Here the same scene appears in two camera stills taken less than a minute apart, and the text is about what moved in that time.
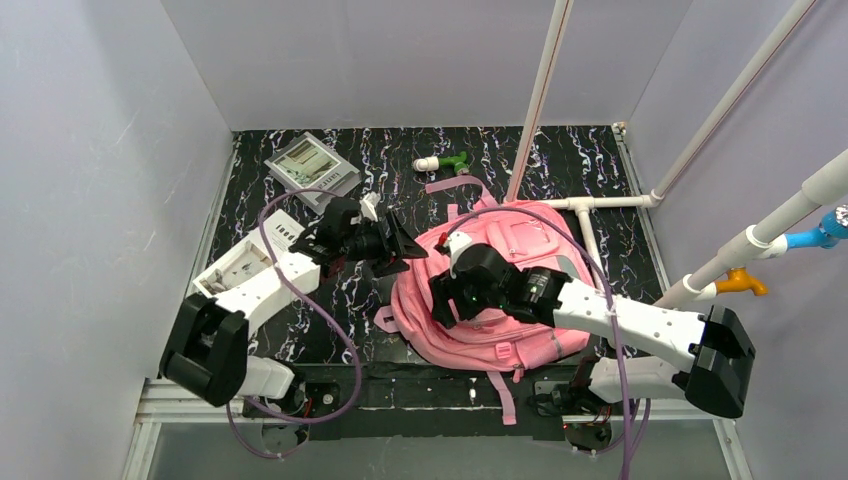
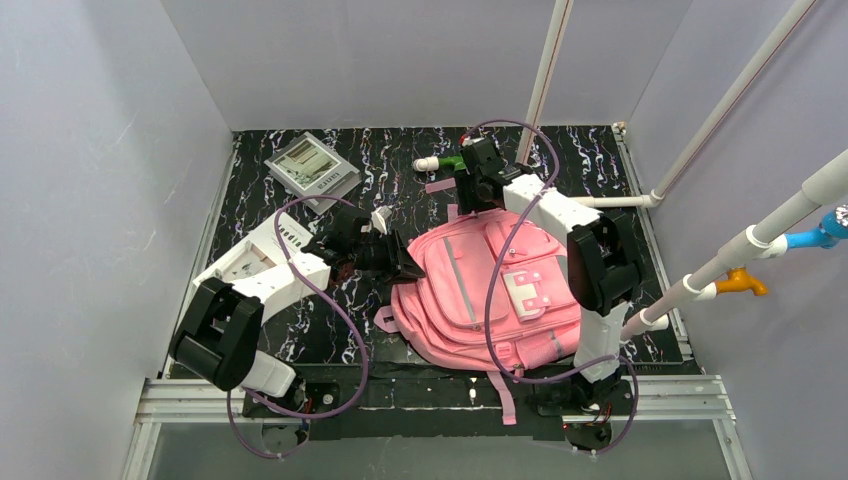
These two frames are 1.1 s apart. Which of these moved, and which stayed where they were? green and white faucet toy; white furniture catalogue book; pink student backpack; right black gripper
Moved: right black gripper
Stayed: pink student backpack; green and white faucet toy; white furniture catalogue book
